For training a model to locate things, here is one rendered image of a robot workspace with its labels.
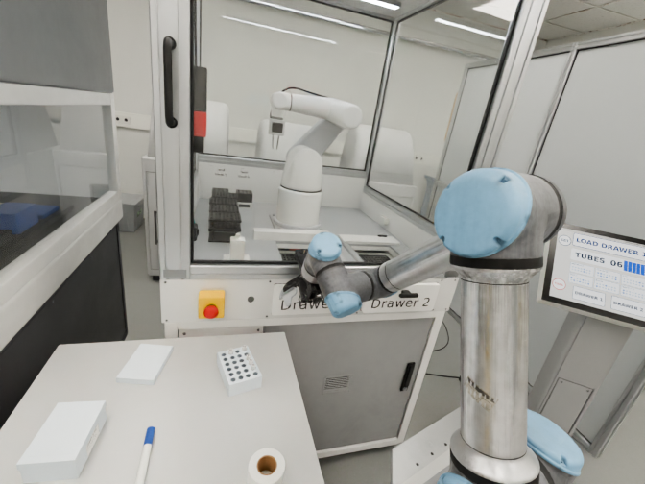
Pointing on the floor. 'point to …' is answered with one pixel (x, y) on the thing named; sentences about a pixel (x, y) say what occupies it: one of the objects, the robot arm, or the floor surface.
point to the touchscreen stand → (576, 369)
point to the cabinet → (347, 371)
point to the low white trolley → (172, 413)
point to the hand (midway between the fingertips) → (302, 294)
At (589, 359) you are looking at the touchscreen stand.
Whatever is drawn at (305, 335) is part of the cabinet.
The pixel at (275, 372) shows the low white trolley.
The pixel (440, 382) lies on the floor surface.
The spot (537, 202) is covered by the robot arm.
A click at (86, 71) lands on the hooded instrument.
